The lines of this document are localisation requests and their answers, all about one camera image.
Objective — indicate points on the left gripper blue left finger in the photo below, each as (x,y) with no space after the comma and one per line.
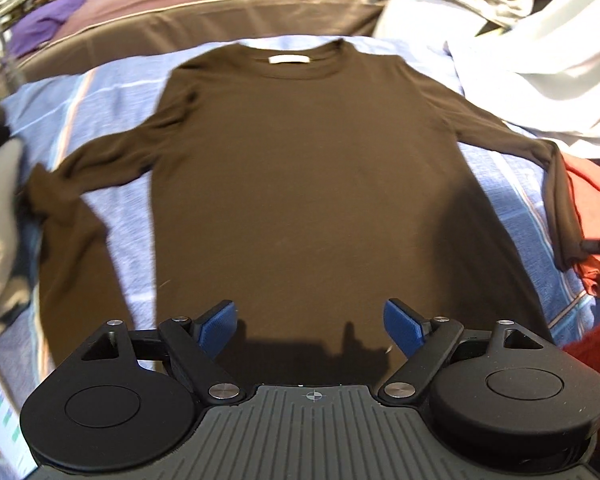
(216,327)

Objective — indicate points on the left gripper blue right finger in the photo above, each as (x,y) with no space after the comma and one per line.
(407,328)

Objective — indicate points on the dark brown long-sleeve shirt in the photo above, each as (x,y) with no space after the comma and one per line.
(308,194)

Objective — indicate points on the grey and black garment pile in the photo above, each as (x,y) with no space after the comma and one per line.
(0,229)

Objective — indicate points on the orange red garment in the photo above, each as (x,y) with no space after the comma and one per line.
(584,177)

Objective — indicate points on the blue plaid bed sheet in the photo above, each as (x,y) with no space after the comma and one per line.
(139,399)

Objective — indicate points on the white crumpled duvet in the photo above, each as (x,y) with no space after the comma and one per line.
(541,74)

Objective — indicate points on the brown and mauve mattress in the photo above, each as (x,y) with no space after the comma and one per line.
(102,31)

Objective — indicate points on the purple cloth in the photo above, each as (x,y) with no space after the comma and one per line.
(40,25)

